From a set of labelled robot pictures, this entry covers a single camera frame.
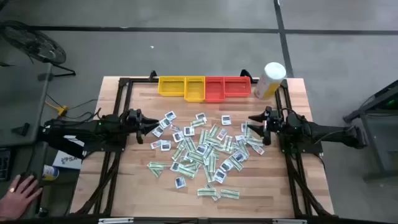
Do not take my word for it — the black floor fan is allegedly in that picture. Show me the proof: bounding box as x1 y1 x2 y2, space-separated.
0 20 77 78

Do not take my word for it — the grey metal table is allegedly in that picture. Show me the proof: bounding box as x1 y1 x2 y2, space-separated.
343 79 398 181

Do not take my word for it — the blue yellow can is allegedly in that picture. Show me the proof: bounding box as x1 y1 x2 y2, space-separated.
42 164 60 181

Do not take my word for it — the yellow plastic basket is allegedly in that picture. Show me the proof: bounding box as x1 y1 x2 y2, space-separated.
157 76 187 97
183 76 206 103

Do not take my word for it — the white cardboard box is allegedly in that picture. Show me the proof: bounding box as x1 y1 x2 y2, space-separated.
52 136 84 170

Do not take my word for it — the grey desk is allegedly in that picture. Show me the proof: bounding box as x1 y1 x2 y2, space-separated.
0 62 52 218

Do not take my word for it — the black desk bracket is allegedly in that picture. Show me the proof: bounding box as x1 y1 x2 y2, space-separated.
11 122 31 137

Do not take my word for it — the white yellow wipes canister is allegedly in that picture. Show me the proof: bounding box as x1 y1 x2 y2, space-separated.
254 62 287 100

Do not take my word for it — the black keyboard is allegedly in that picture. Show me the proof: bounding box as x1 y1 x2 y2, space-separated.
0 148 12 182

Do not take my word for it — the silver frame bracket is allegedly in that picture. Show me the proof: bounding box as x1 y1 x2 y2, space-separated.
272 218 308 224
98 217 135 224

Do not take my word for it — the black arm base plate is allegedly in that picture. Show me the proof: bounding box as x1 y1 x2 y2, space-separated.
279 129 324 155
83 142 127 153

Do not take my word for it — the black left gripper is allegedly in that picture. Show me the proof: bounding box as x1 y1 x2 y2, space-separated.
126 108 163 145

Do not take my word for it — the person's hand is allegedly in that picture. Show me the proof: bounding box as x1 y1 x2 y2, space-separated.
0 174 44 221

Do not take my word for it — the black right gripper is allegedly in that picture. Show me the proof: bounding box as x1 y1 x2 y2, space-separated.
247 106 282 147

